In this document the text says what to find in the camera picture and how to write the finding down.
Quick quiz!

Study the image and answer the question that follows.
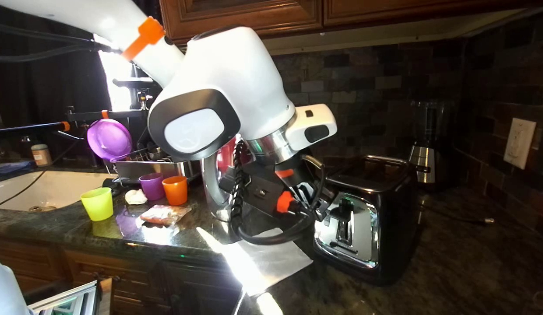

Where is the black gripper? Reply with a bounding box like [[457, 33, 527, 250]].
[[280, 164, 334, 219]]

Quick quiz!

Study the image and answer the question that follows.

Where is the black chrome toaster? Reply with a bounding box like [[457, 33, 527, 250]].
[[308, 154, 424, 287]]

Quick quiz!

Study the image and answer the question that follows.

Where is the white paper sheet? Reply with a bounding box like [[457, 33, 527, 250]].
[[196, 226, 315, 297]]

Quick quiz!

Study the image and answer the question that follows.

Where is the red and silver pitcher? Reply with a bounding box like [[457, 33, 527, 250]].
[[199, 136, 255, 224]]

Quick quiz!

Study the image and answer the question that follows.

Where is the black coffee maker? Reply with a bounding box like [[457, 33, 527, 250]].
[[406, 100, 453, 187]]

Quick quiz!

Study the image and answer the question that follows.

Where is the orange plastic cup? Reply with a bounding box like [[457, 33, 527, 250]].
[[161, 173, 191, 206]]

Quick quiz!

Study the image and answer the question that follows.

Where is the clear snack packet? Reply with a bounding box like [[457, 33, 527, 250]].
[[138, 203, 194, 227]]

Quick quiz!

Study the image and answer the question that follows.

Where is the purple plastic cup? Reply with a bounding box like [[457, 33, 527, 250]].
[[136, 171, 166, 205]]

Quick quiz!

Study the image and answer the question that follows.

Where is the small white lump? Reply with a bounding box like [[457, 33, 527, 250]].
[[122, 187, 149, 206]]

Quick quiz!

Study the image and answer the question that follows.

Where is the metal dish rack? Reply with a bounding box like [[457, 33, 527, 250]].
[[112, 145, 201, 182]]

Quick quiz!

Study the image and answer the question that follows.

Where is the wooden upper cabinet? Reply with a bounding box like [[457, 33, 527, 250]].
[[157, 0, 543, 42]]

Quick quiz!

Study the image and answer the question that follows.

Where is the wooden cabinet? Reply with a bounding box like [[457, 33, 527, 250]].
[[157, 0, 543, 42], [0, 233, 243, 315]]

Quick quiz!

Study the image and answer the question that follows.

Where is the wooden lower cabinet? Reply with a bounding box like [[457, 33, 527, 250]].
[[0, 233, 243, 315]]

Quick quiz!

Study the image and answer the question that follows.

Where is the purple plastic plate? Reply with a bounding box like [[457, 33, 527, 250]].
[[86, 117, 135, 164]]

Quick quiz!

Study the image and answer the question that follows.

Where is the green plastic cup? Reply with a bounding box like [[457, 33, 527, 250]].
[[79, 185, 115, 224]]

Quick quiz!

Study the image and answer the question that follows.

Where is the small jar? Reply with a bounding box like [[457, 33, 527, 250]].
[[30, 142, 54, 170]]

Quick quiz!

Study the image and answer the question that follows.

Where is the dark curtain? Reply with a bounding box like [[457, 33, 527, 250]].
[[0, 16, 112, 128]]

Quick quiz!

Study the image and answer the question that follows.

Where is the black bar with orange clamps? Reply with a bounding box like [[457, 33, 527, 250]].
[[0, 108, 150, 136]]

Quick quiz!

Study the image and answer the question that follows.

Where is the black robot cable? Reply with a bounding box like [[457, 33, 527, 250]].
[[233, 154, 327, 245]]

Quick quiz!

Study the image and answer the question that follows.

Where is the black power cable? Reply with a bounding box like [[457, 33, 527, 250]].
[[420, 199, 495, 227]]

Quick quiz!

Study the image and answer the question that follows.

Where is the aluminium frame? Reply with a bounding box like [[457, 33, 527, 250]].
[[24, 278, 101, 315]]

